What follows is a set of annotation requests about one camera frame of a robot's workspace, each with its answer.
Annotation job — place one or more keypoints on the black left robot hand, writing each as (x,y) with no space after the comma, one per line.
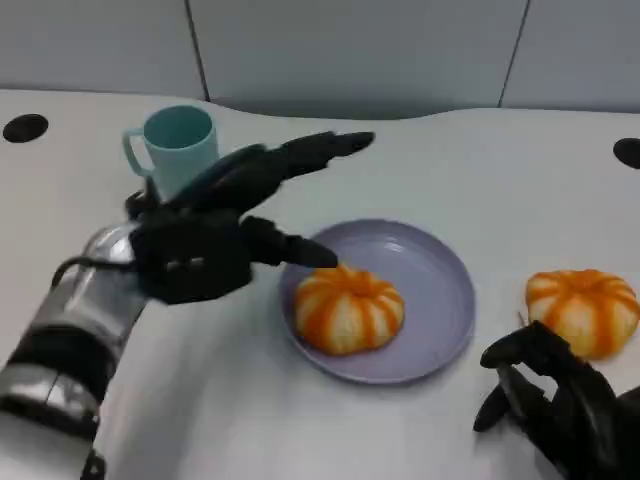
(190,250)

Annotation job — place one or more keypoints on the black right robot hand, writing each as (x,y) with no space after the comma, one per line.
(585,410)

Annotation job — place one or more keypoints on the orange white toy bread roll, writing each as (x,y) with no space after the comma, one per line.
(580,305)
(350,315)

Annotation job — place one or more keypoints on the pale green mug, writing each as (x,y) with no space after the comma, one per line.
(175,155)

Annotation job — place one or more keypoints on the lilac plate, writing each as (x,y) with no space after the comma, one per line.
(430,300)

